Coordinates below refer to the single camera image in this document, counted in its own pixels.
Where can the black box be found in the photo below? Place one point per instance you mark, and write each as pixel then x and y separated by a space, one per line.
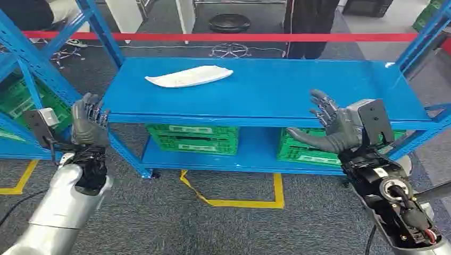
pixel 368 7

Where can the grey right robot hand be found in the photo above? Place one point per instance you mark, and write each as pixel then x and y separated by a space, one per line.
pixel 343 126

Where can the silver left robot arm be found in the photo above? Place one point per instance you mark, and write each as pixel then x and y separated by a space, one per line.
pixel 60 211

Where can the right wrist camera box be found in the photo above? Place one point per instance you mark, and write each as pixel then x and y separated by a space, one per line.
pixel 375 119

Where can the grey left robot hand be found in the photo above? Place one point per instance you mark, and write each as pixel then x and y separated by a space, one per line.
pixel 86 126

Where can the silver star chair base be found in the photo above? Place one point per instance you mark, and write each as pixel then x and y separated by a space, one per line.
pixel 65 54
pixel 229 50

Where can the white curved plastic panel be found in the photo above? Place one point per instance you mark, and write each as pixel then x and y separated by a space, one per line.
pixel 190 76

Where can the red barrier tape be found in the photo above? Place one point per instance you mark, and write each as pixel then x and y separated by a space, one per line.
pixel 229 37

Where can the blue steel shelf rack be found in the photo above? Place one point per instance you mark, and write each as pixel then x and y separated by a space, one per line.
pixel 21 45
pixel 264 91

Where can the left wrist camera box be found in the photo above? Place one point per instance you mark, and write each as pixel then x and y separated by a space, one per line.
pixel 40 123

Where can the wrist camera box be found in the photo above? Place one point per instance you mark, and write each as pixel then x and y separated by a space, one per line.
pixel 375 119
pixel 40 123

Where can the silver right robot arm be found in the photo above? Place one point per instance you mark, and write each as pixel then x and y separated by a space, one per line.
pixel 387 197

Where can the white table leg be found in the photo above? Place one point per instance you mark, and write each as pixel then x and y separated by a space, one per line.
pixel 123 17
pixel 185 17

